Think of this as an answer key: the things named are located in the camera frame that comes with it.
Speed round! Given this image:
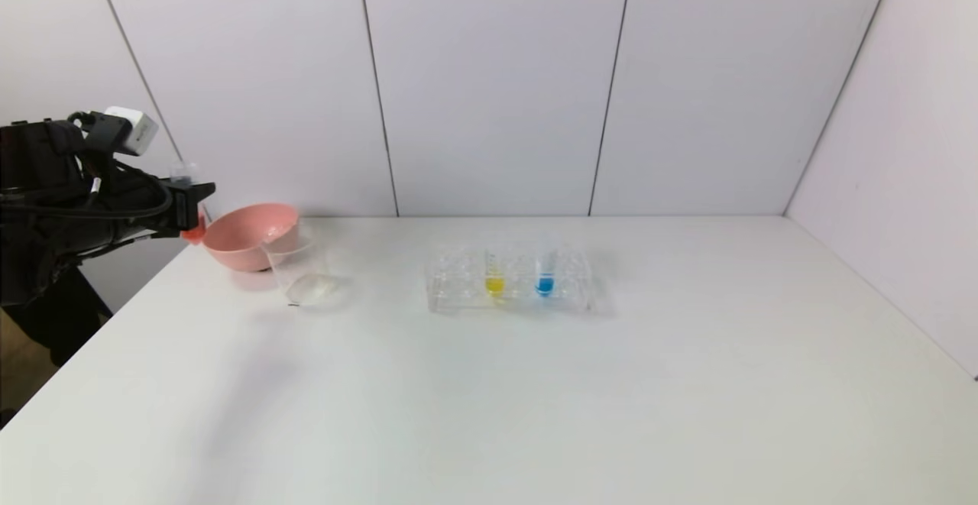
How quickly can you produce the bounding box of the pink bowl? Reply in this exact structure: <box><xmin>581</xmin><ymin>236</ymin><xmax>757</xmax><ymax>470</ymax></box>
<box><xmin>202</xmin><ymin>202</ymin><xmax>300</xmax><ymax>273</ymax></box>

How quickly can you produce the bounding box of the test tube with yellow pigment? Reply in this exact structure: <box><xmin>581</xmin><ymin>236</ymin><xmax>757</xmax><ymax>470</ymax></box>
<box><xmin>484</xmin><ymin>235</ymin><xmax>507</xmax><ymax>299</ymax></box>

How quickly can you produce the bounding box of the clear glass beaker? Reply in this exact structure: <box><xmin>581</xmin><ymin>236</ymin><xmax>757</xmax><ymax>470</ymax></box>
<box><xmin>262</xmin><ymin>222</ymin><xmax>339</xmax><ymax>308</ymax></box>

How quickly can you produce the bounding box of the person leg in black trousers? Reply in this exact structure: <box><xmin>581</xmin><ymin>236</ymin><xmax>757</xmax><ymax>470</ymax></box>
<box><xmin>0</xmin><ymin>264</ymin><xmax>112</xmax><ymax>369</ymax></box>

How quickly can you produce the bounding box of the test tube with blue pigment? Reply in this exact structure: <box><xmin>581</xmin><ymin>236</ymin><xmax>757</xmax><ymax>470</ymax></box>
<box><xmin>533</xmin><ymin>236</ymin><xmax>557</xmax><ymax>298</ymax></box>

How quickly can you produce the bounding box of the clear plastic test tube rack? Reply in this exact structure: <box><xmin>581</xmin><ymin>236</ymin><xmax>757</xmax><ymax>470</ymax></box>
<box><xmin>426</xmin><ymin>239</ymin><xmax>594</xmax><ymax>314</ymax></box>

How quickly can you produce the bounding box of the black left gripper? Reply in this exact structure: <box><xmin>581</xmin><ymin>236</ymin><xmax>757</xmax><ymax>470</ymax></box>
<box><xmin>112</xmin><ymin>178</ymin><xmax>216</xmax><ymax>238</ymax></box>

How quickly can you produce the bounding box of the test tube with red pigment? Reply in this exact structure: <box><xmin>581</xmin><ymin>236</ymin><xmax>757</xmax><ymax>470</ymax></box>
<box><xmin>169</xmin><ymin>162</ymin><xmax>208</xmax><ymax>245</ymax></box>

